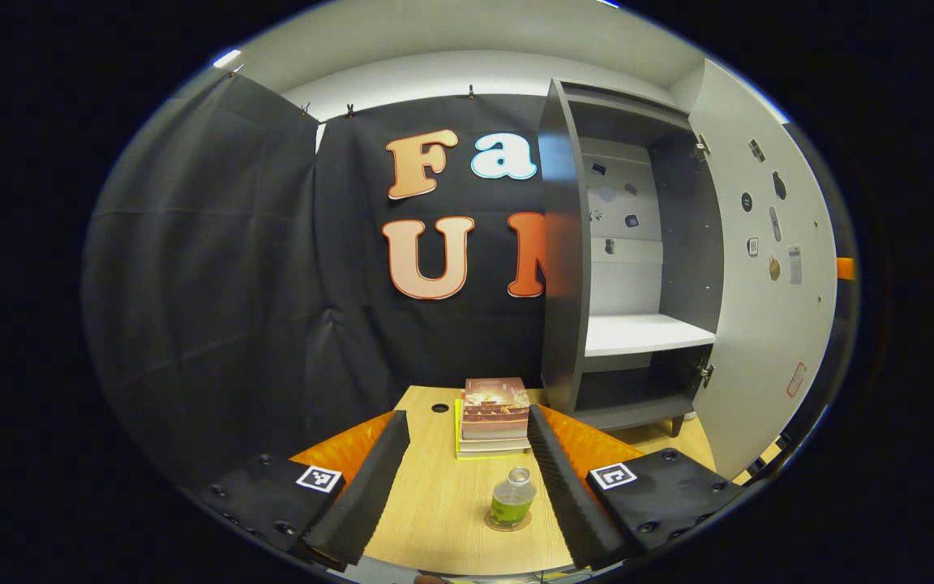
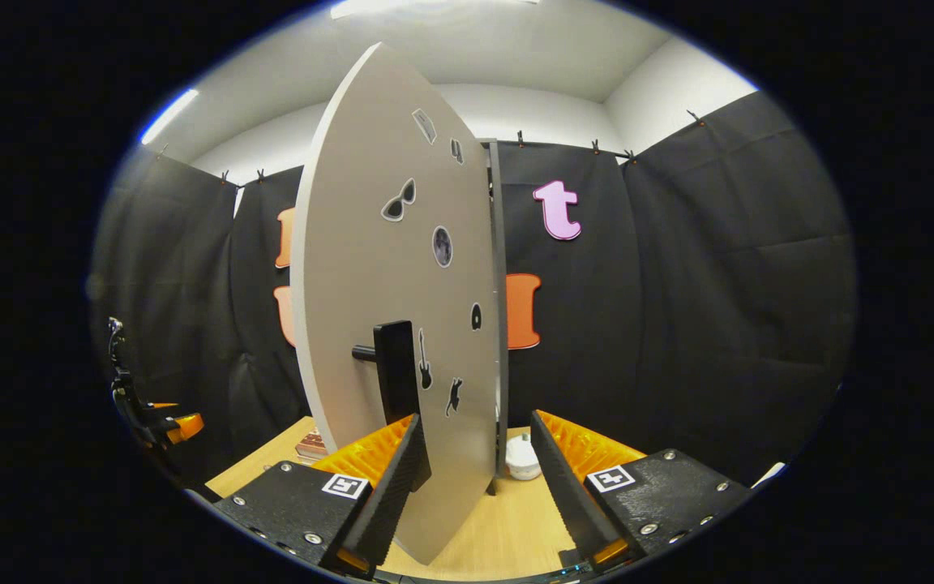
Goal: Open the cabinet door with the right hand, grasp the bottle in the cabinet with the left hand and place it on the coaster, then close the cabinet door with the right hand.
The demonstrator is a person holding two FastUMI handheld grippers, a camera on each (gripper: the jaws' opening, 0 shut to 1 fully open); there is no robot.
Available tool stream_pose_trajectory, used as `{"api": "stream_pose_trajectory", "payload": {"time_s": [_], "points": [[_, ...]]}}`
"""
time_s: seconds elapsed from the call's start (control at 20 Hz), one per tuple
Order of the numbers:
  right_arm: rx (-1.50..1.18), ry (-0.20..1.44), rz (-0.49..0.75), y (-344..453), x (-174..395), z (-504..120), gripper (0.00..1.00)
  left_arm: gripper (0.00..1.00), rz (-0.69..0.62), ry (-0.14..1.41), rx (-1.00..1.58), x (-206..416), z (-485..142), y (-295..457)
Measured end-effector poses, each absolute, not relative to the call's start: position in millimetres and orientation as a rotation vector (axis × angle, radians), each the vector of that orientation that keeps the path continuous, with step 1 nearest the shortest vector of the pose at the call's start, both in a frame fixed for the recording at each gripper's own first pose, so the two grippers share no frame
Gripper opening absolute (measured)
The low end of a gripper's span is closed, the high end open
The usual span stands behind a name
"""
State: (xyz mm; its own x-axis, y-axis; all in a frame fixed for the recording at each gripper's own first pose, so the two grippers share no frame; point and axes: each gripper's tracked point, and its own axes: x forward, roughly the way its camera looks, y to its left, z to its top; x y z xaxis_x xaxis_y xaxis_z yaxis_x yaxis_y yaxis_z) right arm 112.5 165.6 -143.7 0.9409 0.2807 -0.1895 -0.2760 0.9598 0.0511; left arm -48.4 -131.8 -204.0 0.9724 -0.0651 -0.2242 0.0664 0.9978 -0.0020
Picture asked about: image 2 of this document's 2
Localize black electronic device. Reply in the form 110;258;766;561
556;550;598;582

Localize black backdrop cloth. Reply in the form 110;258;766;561
88;91;857;487

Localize row of backdrop clips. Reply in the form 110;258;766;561
157;109;707;183

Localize white round jar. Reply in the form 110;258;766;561
504;433;542;481

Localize dark grey cabinet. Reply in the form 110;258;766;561
486;140;511;496

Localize brown cover book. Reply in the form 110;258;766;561
295;427;331;465

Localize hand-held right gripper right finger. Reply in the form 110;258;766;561
529;408;755;573

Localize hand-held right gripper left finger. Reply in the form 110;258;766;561
212;412;425;578

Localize black cabinet door handle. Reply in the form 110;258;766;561
352;320;434;493

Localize ceiling light panel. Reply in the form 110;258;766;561
329;0;541;20
140;88;200;147

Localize beige cabinet door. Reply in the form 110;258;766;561
290;42;508;566

